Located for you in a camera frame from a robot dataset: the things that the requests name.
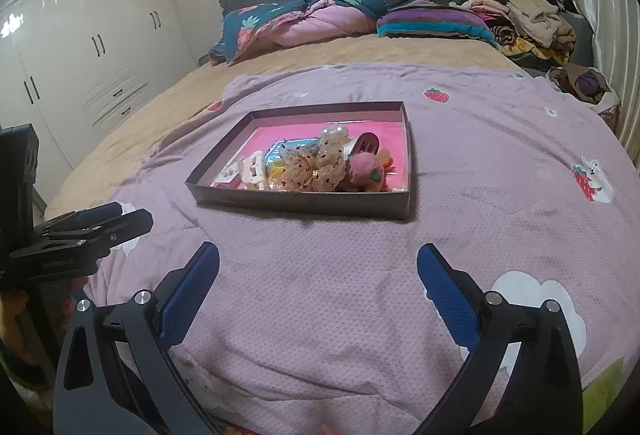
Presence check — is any beige mesh hair bow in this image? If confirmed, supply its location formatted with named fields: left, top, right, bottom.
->
left=272, top=135, right=351, bottom=194

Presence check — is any striped purple blanket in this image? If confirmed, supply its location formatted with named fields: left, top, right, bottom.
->
left=376, top=2, right=501, bottom=48

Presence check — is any white wardrobe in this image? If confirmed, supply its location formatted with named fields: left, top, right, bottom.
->
left=0, top=0, right=199, bottom=216

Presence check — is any white curtain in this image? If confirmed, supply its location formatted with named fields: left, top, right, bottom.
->
left=565, top=0, right=640, bottom=156

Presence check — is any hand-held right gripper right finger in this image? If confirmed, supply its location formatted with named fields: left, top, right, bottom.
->
left=416, top=243, right=586, bottom=435

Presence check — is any brown cardboard box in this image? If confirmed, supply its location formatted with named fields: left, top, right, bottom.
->
left=185, top=101, right=413, bottom=222

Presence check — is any person's left hand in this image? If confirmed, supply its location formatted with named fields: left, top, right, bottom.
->
left=0, top=287, right=41, bottom=366

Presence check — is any orange spiral hair tie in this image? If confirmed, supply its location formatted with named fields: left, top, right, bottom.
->
left=372, top=150, right=396, bottom=176

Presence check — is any blue floral duvet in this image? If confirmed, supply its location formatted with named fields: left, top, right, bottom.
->
left=209, top=0, right=391, bottom=66

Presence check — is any purple quilt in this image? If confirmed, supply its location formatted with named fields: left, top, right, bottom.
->
left=95, top=62, right=626, bottom=435

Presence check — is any green cloth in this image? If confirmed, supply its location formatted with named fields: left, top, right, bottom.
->
left=580, top=357, right=629, bottom=434

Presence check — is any pile of clothes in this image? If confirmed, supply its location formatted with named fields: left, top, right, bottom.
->
left=450, top=0, right=596, bottom=72

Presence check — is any dark clothes bundle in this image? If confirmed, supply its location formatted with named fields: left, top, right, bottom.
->
left=547, top=65, right=622, bottom=116

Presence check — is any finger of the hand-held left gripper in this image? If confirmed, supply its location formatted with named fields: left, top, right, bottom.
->
left=34, top=201, right=126, bottom=234
left=35, top=209, right=154, bottom=262

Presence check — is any white claw hair clip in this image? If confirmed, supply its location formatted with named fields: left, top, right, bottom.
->
left=235, top=154, right=271, bottom=191

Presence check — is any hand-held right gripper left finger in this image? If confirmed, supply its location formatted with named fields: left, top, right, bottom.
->
left=52, top=241, right=221, bottom=435

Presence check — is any maroon hair clip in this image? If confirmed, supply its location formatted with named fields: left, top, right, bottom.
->
left=350, top=131, right=382, bottom=156

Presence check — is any clear flower earring packet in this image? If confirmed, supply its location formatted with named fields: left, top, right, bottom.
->
left=212, top=167, right=242, bottom=186

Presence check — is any tan bed sheet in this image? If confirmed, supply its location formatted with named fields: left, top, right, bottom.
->
left=42, top=32, right=521, bottom=221

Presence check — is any pink pompom hair clip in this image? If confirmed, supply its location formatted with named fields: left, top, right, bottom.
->
left=345, top=154, right=386, bottom=192

